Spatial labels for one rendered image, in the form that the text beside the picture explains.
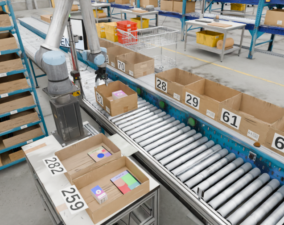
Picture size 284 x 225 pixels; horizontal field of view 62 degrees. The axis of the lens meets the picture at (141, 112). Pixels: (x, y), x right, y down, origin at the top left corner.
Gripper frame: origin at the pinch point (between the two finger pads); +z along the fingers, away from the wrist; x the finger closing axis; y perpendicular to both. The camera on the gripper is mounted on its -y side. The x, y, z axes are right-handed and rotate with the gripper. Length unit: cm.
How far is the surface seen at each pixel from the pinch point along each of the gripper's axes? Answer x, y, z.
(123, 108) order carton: 12.7, 20.2, 18.1
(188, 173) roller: 6, 115, 25
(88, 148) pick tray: -37, 50, 28
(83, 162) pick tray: -47, 63, 29
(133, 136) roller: 0, 57, 25
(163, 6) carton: 472, -469, -46
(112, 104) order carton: 0.9, 19.5, 11.1
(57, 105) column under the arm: -50, 28, -3
